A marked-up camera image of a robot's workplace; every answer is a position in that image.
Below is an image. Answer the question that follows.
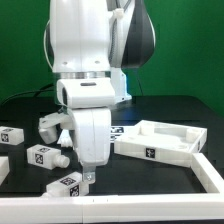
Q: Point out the white U-shaped obstacle fence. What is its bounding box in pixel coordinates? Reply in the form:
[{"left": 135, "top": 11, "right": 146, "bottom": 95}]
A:
[{"left": 0, "top": 153, "right": 224, "bottom": 224}]

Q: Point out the grey camera cable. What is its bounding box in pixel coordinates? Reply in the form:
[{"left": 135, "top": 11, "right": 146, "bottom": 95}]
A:
[{"left": 0, "top": 19, "right": 58, "bottom": 104}]

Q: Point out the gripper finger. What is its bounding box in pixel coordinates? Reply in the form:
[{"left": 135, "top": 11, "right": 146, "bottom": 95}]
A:
[{"left": 82, "top": 164, "right": 95, "bottom": 183}]

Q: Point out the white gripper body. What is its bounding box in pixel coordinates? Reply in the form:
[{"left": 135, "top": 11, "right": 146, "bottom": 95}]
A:
[{"left": 68, "top": 107, "right": 111, "bottom": 166}]

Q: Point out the white fiducial marker sheet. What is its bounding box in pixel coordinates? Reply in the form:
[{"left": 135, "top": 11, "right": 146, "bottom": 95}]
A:
[{"left": 110, "top": 126, "right": 137, "bottom": 143}]

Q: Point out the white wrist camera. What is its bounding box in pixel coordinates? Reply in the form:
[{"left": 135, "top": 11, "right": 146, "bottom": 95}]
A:
[{"left": 56, "top": 78, "right": 115, "bottom": 109}]

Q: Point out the white square table top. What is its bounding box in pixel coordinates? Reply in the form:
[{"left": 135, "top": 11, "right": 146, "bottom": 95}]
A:
[{"left": 114, "top": 120, "right": 207, "bottom": 167}]

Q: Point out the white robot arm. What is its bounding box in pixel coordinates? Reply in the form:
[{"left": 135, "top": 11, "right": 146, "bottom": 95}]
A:
[{"left": 43, "top": 0, "right": 155, "bottom": 183}]

